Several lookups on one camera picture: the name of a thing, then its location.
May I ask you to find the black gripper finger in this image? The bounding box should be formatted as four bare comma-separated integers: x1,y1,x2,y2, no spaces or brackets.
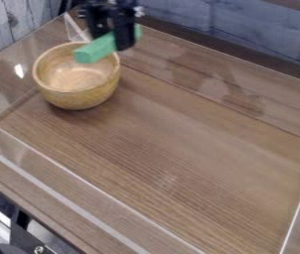
85,14,109,39
113,15,136,51

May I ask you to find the green stick block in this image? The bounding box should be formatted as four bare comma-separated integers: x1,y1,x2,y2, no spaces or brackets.
73,24,141,64

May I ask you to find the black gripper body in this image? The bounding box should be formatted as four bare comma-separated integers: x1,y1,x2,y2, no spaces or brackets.
76,0,144,19

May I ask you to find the clear acrylic corner bracket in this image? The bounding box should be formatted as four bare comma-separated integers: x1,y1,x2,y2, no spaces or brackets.
64,12,90,43

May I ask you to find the clear acrylic front wall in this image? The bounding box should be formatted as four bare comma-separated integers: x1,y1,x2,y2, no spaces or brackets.
0,128,206,254

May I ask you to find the black table leg bracket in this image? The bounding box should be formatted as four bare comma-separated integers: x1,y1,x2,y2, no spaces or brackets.
9,210,57,254

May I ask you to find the wooden bowl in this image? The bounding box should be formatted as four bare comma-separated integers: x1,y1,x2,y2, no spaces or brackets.
32,42,120,110

